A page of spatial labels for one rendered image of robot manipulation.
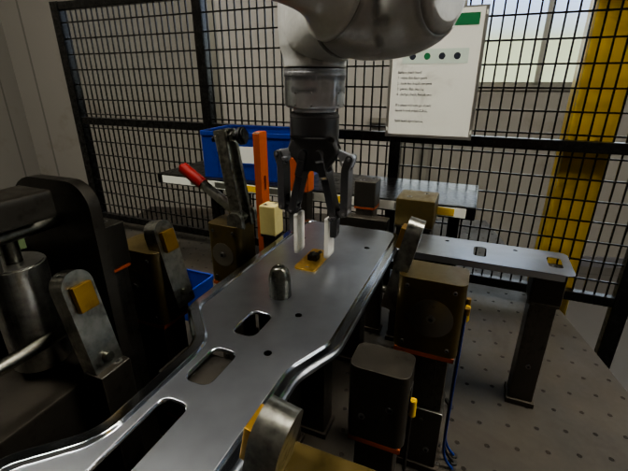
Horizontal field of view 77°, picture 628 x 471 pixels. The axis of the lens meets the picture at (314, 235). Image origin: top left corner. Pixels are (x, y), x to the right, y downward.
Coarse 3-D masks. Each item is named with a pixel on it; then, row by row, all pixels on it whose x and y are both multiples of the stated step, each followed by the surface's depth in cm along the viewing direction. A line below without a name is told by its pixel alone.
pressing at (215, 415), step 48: (288, 240) 76; (336, 240) 76; (384, 240) 76; (240, 288) 59; (336, 288) 59; (192, 336) 49; (240, 336) 48; (288, 336) 48; (336, 336) 48; (192, 384) 40; (240, 384) 40; (288, 384) 41; (96, 432) 34; (192, 432) 35; (240, 432) 35
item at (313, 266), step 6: (318, 252) 68; (306, 258) 68; (312, 258) 67; (318, 258) 68; (324, 258) 68; (300, 264) 66; (306, 264) 66; (312, 264) 66; (318, 264) 66; (306, 270) 64; (312, 270) 64
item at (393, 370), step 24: (360, 360) 45; (384, 360) 45; (408, 360) 45; (360, 384) 45; (384, 384) 44; (408, 384) 43; (360, 408) 46; (384, 408) 45; (408, 408) 45; (360, 432) 48; (384, 432) 46; (408, 432) 47; (360, 456) 50; (384, 456) 48
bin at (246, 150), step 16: (256, 128) 120; (272, 128) 119; (288, 128) 117; (208, 144) 110; (272, 144) 104; (288, 144) 102; (208, 160) 111; (272, 160) 105; (208, 176) 113; (272, 176) 107
